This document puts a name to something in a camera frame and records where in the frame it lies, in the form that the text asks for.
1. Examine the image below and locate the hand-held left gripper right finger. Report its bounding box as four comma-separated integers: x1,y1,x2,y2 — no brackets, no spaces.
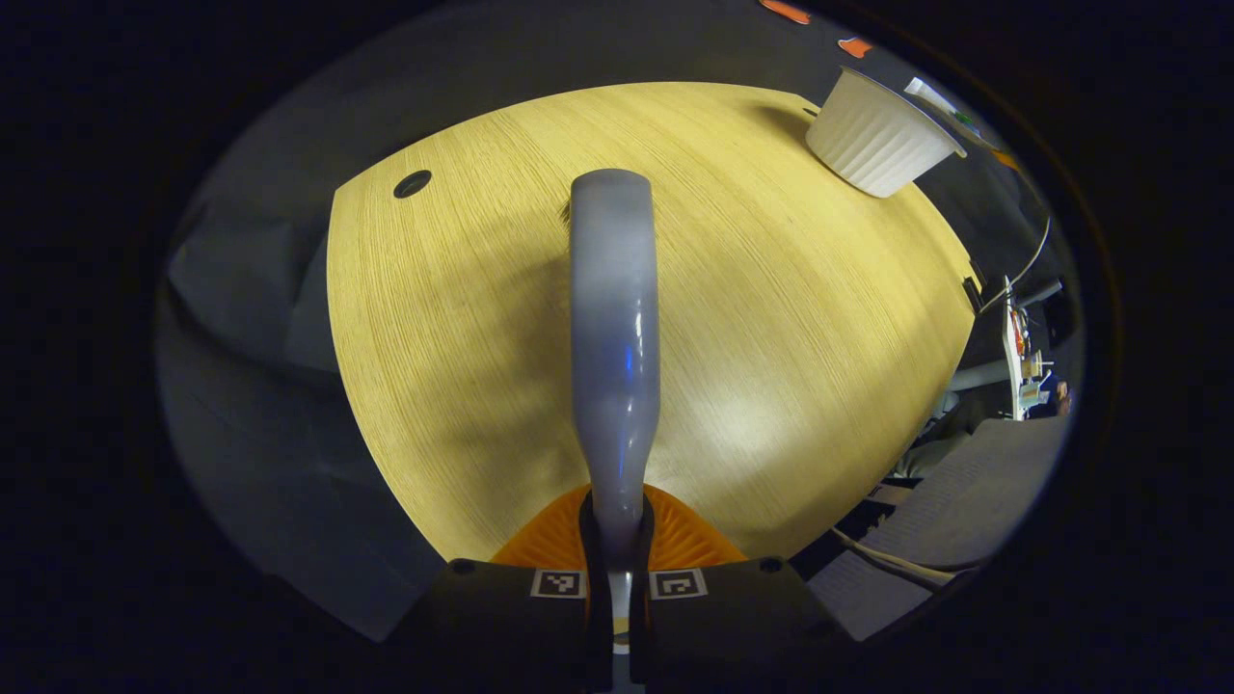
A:
631,482,859,694

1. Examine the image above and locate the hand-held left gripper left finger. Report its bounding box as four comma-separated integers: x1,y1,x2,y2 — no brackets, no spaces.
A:
384,482,613,694

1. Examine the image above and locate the small grey broom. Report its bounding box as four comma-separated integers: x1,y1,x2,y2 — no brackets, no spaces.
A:
562,169,663,694

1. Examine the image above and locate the white ribbed garbage bin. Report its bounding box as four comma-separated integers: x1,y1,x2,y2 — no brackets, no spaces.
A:
805,66,968,200

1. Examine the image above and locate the wooden desktop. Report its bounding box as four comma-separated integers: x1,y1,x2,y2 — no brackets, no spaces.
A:
326,82,979,563

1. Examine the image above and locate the grey pipe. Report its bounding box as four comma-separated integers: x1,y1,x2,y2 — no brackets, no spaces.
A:
948,359,1011,391

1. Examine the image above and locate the white printed board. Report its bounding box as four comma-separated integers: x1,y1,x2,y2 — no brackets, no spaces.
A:
1001,276,1027,421

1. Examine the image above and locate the white box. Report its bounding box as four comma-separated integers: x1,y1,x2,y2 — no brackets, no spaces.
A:
904,77,977,128

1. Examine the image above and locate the white cable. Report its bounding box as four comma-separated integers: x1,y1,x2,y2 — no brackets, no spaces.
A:
979,214,1054,314
829,525,965,589

